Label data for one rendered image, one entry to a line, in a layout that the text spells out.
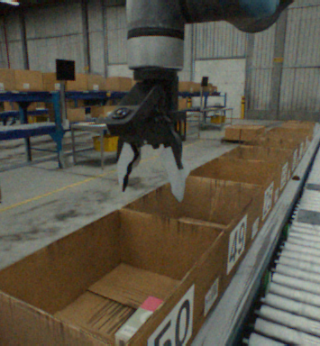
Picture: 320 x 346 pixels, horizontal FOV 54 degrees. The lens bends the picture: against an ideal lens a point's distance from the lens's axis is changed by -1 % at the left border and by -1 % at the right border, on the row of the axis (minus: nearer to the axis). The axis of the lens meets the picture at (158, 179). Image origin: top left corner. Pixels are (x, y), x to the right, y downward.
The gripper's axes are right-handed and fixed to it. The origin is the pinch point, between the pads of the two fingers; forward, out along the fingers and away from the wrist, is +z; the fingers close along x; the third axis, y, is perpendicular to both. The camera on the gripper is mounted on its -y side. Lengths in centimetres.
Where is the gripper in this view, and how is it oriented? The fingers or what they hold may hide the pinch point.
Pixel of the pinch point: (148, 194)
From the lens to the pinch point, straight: 53.6
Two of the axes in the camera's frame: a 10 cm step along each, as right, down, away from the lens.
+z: -0.1, 9.7, 2.5
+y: 4.9, -2.1, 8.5
